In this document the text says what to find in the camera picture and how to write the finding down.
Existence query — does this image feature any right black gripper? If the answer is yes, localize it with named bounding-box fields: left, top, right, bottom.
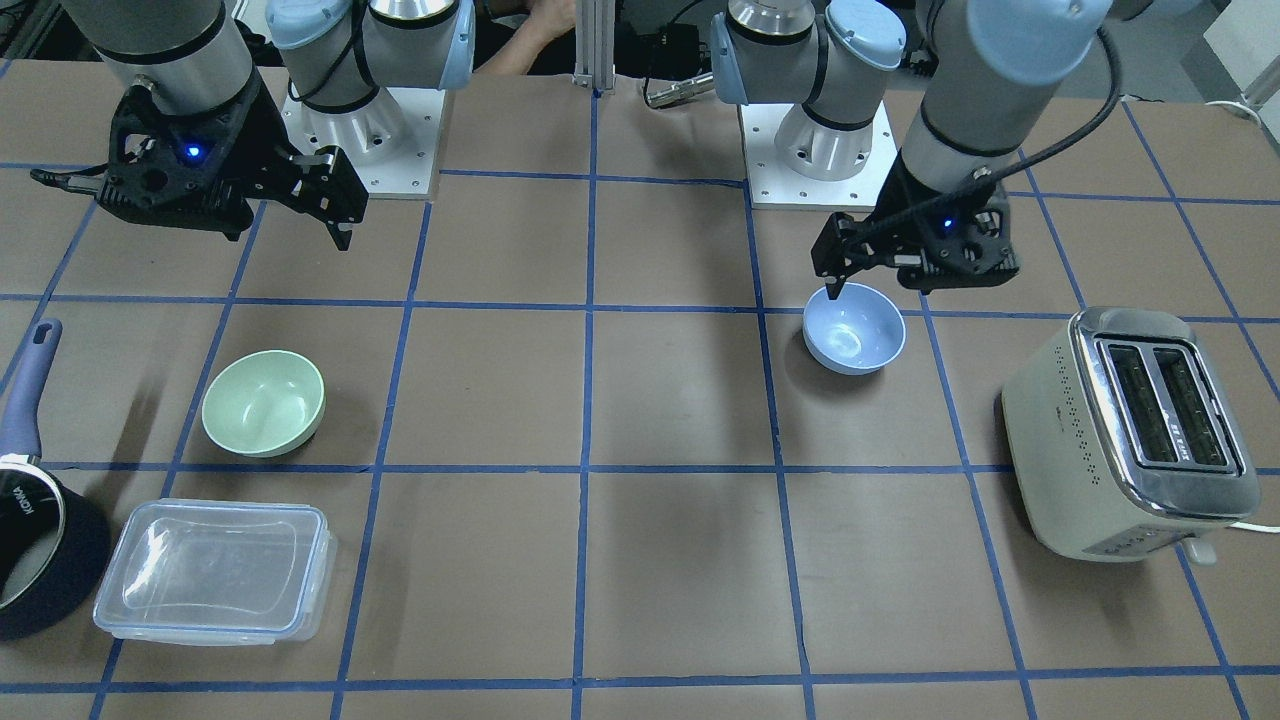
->
left=105, top=79, right=369, bottom=251

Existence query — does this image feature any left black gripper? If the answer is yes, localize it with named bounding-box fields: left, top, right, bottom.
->
left=812, top=160, right=1021, bottom=301

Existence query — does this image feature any blue bowl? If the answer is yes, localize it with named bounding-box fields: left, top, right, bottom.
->
left=803, top=283, right=908, bottom=375

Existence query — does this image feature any green bowl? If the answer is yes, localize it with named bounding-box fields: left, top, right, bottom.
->
left=201, top=348, right=326, bottom=457

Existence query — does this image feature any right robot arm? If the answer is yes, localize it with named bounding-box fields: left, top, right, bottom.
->
left=31, top=1, right=477, bottom=251

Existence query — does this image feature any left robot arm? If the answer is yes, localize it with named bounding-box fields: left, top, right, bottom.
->
left=709, top=1, right=1123, bottom=299

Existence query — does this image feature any seated person in black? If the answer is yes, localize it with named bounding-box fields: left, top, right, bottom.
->
left=475, top=1, right=577, bottom=76

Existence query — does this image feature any cream silver toaster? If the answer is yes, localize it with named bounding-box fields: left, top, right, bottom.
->
left=1000, top=307, right=1261, bottom=566

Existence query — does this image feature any clear plastic lidded container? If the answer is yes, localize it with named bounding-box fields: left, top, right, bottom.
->
left=92, top=498, right=338, bottom=647

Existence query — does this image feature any dark blue saucepan with lid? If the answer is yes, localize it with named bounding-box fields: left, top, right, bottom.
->
left=1, top=318, right=111, bottom=642

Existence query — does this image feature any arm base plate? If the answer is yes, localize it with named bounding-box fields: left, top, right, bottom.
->
left=282, top=87, right=451, bottom=200
left=739, top=102, right=899, bottom=213

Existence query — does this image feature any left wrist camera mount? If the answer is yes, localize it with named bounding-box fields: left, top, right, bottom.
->
left=897, top=184, right=1021, bottom=293

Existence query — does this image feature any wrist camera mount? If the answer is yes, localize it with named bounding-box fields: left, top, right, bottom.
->
left=29, top=85, right=253, bottom=242
left=897, top=184, right=1021, bottom=293

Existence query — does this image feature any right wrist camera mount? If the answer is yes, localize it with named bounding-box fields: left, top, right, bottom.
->
left=29, top=85, right=253, bottom=242

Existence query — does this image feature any aluminium frame post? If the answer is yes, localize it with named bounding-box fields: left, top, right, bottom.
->
left=573, top=0, right=617, bottom=97

